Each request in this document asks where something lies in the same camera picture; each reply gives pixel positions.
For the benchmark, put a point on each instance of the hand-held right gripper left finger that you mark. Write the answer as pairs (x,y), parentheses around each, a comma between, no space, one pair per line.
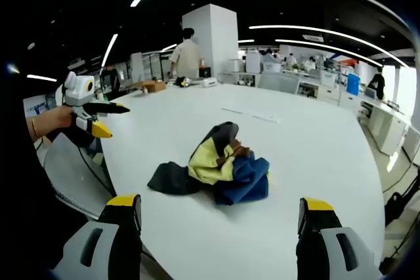
(115,244)

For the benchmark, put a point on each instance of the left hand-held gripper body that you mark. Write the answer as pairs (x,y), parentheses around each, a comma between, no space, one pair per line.
(77,91)

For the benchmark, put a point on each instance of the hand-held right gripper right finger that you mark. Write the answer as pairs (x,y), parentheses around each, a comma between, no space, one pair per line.
(315,247)

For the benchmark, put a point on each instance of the yellow blue grey garment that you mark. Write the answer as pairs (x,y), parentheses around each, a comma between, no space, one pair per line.
(210,168)

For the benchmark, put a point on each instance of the person's left hand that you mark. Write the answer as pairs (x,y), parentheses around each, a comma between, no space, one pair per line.
(59,116)

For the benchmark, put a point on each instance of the grey office chair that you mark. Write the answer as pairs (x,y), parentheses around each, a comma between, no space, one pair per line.
(72,168)

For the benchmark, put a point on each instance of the cardboard box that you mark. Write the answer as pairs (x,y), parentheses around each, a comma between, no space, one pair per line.
(154,86)

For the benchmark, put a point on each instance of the black yellow device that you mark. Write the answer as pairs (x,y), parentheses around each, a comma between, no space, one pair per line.
(182,82)

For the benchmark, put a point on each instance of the black tripod stand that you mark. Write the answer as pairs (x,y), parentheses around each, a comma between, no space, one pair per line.
(393,204)

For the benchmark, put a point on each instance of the small white device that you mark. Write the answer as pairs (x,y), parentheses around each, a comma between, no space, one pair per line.
(209,82)

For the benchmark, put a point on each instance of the white pillar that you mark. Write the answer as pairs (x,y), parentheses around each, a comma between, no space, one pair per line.
(220,40)

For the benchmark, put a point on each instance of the white cabinet row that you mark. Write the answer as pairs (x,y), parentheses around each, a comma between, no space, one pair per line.
(387,126)

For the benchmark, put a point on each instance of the blue bin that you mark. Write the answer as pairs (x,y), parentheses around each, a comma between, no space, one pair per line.
(353,83)

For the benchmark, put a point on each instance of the white desk partition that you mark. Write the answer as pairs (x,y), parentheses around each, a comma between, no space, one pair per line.
(279,82)

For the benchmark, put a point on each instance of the ceiling air vent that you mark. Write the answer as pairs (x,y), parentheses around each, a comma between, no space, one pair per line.
(312,38)

